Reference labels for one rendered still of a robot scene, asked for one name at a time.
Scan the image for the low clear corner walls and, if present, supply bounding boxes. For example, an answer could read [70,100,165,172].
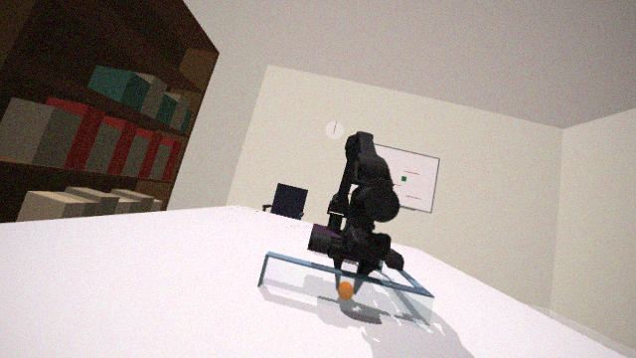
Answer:
[259,257,434,330]

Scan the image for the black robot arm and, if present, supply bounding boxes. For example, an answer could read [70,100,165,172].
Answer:
[326,131,399,263]

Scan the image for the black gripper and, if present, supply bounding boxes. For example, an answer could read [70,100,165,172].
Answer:
[308,213,404,276]

